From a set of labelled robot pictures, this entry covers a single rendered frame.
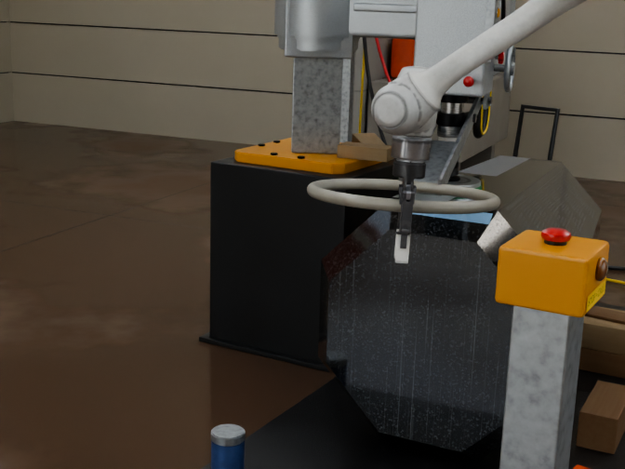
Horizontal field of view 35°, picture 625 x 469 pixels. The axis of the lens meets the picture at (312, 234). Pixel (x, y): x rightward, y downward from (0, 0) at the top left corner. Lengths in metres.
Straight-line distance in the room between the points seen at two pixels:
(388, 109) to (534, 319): 0.80
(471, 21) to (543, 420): 1.78
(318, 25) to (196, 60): 5.61
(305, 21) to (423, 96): 1.71
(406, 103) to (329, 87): 1.80
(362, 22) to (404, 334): 1.31
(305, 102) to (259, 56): 5.17
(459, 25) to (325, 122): 1.00
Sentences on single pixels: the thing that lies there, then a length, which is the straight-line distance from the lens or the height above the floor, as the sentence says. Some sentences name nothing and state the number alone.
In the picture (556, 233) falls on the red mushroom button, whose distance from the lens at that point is 1.34.
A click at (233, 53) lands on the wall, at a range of 9.08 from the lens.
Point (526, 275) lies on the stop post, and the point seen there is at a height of 1.05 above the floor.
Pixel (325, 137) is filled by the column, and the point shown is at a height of 0.85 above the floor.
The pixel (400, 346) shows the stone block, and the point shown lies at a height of 0.37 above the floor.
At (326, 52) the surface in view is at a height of 1.17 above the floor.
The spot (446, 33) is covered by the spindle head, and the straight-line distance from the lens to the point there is 3.00.
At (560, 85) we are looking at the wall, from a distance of 8.14.
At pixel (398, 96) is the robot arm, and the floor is 1.20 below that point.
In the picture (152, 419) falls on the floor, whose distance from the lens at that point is 3.35.
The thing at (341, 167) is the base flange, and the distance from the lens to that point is 3.64.
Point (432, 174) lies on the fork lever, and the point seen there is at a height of 0.90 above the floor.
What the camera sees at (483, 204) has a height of 0.92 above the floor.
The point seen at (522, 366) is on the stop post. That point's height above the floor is 0.91.
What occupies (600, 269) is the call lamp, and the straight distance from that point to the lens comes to 1.33.
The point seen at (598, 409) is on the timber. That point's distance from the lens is 3.29.
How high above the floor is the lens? 1.40
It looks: 14 degrees down
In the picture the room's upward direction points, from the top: 2 degrees clockwise
